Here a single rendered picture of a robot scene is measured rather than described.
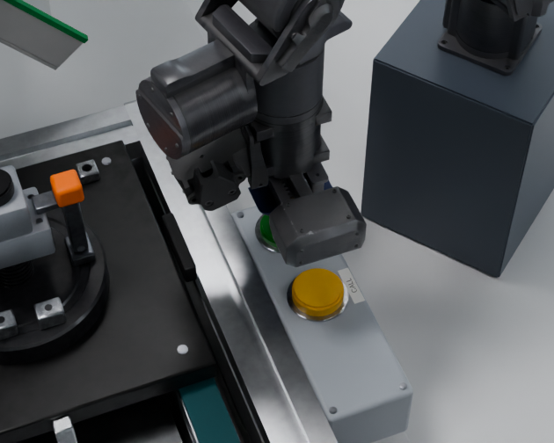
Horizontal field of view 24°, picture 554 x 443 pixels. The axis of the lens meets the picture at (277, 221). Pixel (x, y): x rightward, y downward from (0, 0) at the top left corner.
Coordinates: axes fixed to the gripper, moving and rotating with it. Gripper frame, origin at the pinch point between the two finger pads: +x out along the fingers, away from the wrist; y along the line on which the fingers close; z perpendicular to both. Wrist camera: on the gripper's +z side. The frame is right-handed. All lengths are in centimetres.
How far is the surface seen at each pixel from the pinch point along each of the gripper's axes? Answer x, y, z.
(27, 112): 14.2, -30.5, 14.6
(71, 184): -7.1, -1.1, 15.7
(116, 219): 3.4, -5.5, 12.0
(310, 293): 3.2, 7.1, 0.3
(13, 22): -4.5, -22.3, 15.1
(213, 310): 4.5, 5.1, 7.5
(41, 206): -5.7, -1.1, 18.1
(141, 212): 3.4, -5.4, 10.0
